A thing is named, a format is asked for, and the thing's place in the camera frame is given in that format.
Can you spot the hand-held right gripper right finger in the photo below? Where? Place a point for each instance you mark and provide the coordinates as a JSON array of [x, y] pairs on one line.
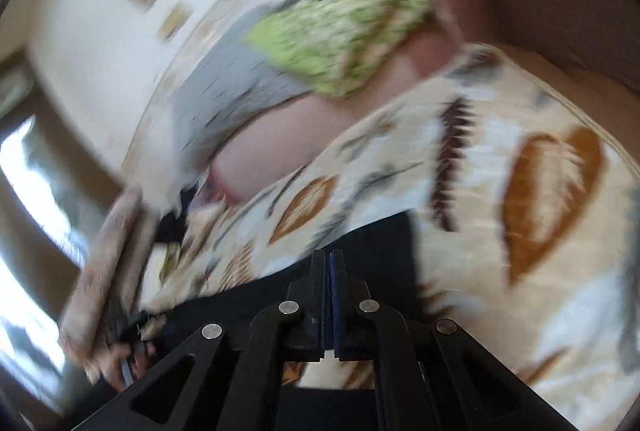
[[336, 296]]

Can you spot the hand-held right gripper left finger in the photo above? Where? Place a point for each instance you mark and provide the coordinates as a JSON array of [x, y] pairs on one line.
[[322, 296]]

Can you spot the black pants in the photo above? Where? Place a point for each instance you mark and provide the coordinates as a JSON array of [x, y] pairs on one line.
[[372, 251]]

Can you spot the person's left forearm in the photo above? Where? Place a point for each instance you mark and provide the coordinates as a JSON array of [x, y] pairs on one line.
[[107, 271]]

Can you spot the dark cloth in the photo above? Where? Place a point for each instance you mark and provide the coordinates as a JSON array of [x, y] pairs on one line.
[[170, 226]]

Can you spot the pink pillow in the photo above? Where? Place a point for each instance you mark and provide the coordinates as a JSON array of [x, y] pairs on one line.
[[305, 136]]

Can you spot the bright window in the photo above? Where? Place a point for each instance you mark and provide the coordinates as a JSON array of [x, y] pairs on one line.
[[37, 191]]

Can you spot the leaf print bedsheet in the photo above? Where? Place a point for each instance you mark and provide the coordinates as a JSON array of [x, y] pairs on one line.
[[490, 231]]

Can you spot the grey cloth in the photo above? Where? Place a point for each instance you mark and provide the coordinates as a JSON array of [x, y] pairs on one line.
[[235, 81]]

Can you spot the green patterned cloth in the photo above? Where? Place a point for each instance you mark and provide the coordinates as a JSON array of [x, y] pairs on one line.
[[350, 31]]

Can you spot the small framed wall picture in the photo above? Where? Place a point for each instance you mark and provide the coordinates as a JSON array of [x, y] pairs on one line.
[[172, 21]]

